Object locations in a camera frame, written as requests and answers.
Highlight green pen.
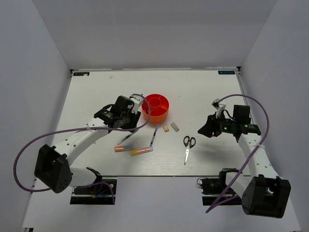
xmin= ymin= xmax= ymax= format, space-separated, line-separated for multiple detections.
xmin=117 ymin=129 xmax=138 ymax=145

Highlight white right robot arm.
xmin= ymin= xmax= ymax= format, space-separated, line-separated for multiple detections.
xmin=197 ymin=103 xmax=291 ymax=218

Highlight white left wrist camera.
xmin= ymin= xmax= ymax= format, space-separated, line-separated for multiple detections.
xmin=130 ymin=95 xmax=144 ymax=114

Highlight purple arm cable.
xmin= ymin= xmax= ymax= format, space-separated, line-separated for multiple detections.
xmin=14 ymin=93 xmax=152 ymax=205
xmin=205 ymin=94 xmax=269 ymax=213

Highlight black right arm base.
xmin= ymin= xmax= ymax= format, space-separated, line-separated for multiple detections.
xmin=197 ymin=168 xmax=241 ymax=206

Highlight corner table label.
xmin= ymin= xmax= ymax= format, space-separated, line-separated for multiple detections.
xmin=218 ymin=70 xmax=235 ymax=75
xmin=73 ymin=72 xmax=90 ymax=76

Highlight beige eraser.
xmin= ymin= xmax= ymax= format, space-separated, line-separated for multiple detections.
xmin=163 ymin=126 xmax=169 ymax=132

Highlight right corner table label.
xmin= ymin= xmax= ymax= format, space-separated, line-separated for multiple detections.
xmin=218 ymin=70 xmax=235 ymax=75

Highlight blue clear pen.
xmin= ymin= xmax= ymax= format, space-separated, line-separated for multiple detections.
xmin=150 ymin=127 xmax=158 ymax=147

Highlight orange round compartment container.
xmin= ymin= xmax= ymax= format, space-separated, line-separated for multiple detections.
xmin=142 ymin=94 xmax=169 ymax=124

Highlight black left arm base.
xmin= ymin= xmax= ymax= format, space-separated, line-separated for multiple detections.
xmin=70 ymin=178 xmax=117 ymax=205

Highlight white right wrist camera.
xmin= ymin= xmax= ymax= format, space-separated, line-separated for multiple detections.
xmin=212 ymin=99 xmax=226 ymax=118

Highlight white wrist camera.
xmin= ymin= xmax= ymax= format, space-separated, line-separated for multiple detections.
xmin=130 ymin=95 xmax=144 ymax=114
xmin=212 ymin=99 xmax=226 ymax=118

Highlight left corner table label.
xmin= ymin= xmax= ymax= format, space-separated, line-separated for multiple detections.
xmin=73 ymin=72 xmax=90 ymax=76

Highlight grey white eraser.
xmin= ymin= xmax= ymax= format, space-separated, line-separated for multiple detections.
xmin=170 ymin=122 xmax=180 ymax=132

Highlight black handled scissors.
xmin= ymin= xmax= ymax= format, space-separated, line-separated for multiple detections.
xmin=183 ymin=136 xmax=196 ymax=165

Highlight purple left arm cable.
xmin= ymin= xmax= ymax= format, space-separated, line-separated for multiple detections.
xmin=14 ymin=93 xmax=152 ymax=205

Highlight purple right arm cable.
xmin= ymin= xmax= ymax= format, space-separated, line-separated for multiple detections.
xmin=205 ymin=94 xmax=269 ymax=213

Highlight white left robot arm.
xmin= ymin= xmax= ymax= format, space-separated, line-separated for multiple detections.
xmin=34 ymin=95 xmax=143 ymax=193

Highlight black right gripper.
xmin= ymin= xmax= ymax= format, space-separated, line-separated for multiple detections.
xmin=197 ymin=111 xmax=237 ymax=138

